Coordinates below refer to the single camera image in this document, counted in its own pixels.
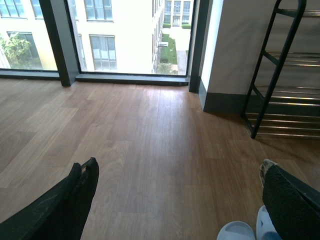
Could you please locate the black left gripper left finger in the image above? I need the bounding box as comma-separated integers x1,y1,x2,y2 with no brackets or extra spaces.
0,157,99,240

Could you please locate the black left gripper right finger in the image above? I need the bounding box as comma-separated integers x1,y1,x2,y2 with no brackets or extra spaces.
259,159,320,240

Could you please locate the black metal shoe rack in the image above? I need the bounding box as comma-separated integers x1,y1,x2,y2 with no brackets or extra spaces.
241,0,320,140

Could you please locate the light blue slipper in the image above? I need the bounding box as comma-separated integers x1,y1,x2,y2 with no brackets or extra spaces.
216,221,256,240
256,205,282,240

